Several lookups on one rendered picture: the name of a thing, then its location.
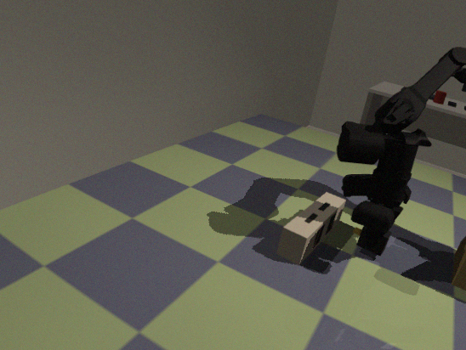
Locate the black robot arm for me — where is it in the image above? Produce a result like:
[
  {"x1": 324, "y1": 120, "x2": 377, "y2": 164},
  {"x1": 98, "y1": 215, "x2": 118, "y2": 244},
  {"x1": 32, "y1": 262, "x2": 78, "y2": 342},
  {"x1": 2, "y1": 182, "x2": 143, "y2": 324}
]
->
[{"x1": 337, "y1": 47, "x2": 466, "y2": 201}]

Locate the black two-prong charger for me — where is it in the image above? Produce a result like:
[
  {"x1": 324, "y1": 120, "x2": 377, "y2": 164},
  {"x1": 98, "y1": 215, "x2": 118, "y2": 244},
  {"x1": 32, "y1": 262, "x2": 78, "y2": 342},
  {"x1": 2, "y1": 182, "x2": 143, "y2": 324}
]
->
[{"x1": 352, "y1": 226, "x2": 391, "y2": 256}]

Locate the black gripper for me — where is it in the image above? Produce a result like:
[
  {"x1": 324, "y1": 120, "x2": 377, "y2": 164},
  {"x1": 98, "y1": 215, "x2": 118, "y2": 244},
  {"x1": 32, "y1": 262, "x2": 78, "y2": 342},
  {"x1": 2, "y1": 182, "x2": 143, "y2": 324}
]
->
[{"x1": 351, "y1": 163, "x2": 412, "y2": 248}]

